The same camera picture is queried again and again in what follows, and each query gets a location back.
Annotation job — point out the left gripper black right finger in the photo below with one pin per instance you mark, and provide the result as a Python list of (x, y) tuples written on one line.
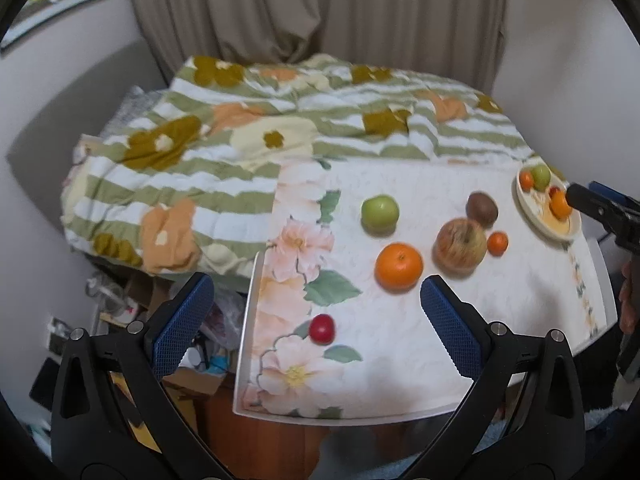
[(522, 417)]

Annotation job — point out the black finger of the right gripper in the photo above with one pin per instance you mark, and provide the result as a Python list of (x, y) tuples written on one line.
[(595, 206), (610, 194)]

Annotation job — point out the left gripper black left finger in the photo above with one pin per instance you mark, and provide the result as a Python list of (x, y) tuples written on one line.
[(91, 438)]

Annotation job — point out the orange with navel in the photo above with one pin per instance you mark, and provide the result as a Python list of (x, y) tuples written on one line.
[(559, 207)]

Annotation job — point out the small tangerine with stem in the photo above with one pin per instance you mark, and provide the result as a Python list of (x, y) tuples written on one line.
[(526, 181)]

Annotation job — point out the person's right hand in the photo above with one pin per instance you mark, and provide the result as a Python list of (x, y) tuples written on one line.
[(629, 311)]

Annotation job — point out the green apple on plate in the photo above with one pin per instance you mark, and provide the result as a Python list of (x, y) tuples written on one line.
[(541, 176)]

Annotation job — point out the cream duck-print plate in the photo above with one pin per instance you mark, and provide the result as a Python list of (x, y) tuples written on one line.
[(535, 206)]

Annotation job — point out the small orange mandarin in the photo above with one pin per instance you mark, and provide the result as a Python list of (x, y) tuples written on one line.
[(497, 243)]

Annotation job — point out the brown kiwi fruit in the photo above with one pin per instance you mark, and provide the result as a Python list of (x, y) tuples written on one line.
[(481, 208)]

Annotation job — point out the large red-yellow apple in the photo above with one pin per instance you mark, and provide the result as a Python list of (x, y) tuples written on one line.
[(460, 246)]

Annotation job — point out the large orange tangerine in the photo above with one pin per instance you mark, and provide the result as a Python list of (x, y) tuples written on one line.
[(398, 267)]

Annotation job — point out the white floral tablecloth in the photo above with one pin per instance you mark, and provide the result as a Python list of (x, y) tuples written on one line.
[(428, 196)]

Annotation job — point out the green apple on table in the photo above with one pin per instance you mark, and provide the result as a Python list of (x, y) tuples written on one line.
[(379, 214)]

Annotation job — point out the red plum tomato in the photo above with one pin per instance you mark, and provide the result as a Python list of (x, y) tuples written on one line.
[(322, 329)]

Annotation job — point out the beige curtain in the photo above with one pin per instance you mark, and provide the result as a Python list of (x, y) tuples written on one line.
[(460, 39)]

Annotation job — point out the green striped floral quilt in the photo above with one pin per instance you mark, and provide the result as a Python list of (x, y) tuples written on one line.
[(234, 158)]

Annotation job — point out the white table frame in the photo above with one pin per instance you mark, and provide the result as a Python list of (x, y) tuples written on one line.
[(386, 363)]

